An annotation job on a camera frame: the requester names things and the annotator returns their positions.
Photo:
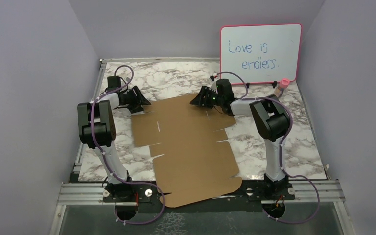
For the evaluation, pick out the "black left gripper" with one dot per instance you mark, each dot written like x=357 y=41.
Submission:
x=138 y=100

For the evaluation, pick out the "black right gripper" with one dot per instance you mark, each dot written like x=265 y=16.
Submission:
x=199 y=100

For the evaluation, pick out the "brown cardboard box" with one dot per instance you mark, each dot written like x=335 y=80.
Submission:
x=189 y=144

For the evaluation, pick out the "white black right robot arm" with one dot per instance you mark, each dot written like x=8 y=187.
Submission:
x=272 y=120

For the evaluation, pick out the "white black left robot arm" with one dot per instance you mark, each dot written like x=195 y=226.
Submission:
x=96 y=128

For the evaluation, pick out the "pink framed whiteboard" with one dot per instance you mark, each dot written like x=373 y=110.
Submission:
x=260 y=54

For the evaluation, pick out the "pink lidded marker jar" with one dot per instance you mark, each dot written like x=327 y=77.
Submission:
x=281 y=87

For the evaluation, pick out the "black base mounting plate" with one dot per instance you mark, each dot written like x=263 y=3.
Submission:
x=232 y=195

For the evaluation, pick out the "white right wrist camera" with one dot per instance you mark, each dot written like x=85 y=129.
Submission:
x=213 y=86

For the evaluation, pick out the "aluminium front frame rail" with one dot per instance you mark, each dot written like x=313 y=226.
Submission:
x=318 y=209

